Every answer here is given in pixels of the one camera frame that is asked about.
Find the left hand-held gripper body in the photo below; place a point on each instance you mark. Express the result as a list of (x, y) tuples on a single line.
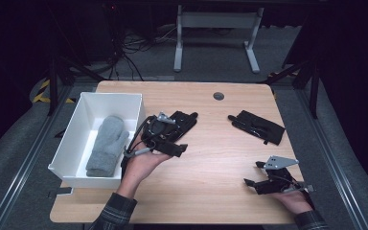
[(158, 132)]

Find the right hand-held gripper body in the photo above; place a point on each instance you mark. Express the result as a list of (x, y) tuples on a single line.
[(278, 182)]

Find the black glove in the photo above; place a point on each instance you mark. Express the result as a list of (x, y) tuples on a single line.
[(190, 116), (258, 127)]

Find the grey knitted mitten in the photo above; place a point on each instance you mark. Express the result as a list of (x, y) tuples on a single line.
[(107, 143)]

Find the white rectangular box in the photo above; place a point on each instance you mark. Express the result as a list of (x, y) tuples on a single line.
[(108, 102)]

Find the person's right hand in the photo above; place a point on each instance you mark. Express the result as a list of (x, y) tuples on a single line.
[(295, 201)]

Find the person's left hand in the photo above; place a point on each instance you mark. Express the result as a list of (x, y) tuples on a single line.
[(140, 169)]

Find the grey round table grommet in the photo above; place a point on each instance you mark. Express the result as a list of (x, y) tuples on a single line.
[(218, 96)]

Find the black metal stand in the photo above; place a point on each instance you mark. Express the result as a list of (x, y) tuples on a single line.
[(53, 86), (314, 89)]

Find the yellow black hazard tape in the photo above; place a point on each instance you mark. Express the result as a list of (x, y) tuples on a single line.
[(41, 96)]

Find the grey table edge bracket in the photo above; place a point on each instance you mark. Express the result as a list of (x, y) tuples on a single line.
[(310, 188)]

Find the grey metal floor rail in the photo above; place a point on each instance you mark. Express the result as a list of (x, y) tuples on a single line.
[(332, 159), (28, 159)]

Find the white metal desk frame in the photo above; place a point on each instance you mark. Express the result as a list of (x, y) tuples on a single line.
[(217, 19)]

